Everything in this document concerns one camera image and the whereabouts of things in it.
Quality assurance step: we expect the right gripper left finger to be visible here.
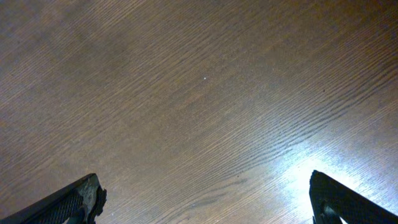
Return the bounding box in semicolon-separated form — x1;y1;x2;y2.
1;173;107;224

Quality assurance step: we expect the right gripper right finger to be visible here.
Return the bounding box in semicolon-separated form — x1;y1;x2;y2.
309;170;397;224

